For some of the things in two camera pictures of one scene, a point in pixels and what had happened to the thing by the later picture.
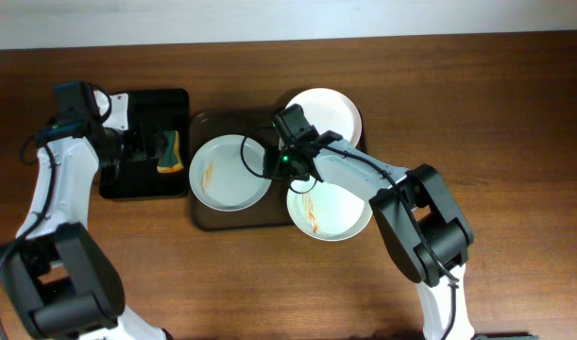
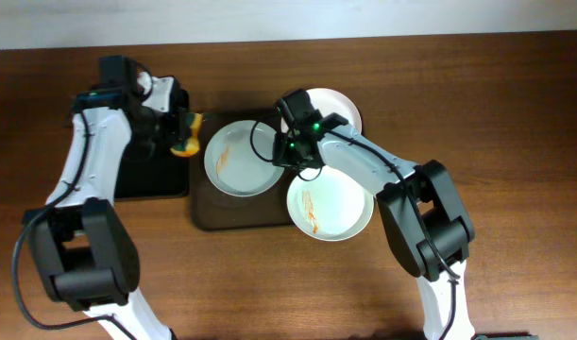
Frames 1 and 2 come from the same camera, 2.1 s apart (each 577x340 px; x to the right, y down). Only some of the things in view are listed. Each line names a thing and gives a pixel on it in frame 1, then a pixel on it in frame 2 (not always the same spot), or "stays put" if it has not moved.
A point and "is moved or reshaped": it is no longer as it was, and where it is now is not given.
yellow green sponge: (170, 158) -> (191, 145)
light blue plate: (227, 172) is moved or reshaped
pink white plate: (330, 110) stays put
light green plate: (329, 212) stays put
